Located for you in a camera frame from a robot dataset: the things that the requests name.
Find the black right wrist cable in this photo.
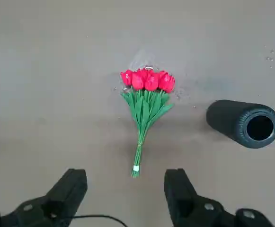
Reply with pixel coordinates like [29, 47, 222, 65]
[72, 214, 128, 227]

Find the red tulip bouquet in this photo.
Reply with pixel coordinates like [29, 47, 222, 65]
[120, 67, 176, 178]

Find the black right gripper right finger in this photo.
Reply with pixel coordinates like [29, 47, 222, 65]
[163, 168, 275, 227]

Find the black ribbed vase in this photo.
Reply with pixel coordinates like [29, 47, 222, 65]
[205, 99, 275, 149]

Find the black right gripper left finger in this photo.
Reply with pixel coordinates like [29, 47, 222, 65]
[0, 168, 88, 227]

